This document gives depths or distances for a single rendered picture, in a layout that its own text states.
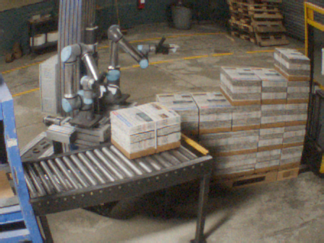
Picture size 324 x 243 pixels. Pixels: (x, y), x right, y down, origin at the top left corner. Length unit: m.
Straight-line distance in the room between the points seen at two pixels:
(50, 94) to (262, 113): 1.88
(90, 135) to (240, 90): 1.27
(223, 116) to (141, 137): 1.04
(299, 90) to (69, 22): 2.18
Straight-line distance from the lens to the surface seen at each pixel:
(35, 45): 9.35
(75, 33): 3.61
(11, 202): 2.61
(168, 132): 3.08
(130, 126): 2.93
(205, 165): 3.04
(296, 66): 3.96
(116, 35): 3.83
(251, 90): 3.83
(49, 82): 3.84
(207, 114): 3.79
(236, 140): 3.96
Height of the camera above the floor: 2.22
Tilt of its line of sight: 23 degrees down
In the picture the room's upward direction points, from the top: straight up
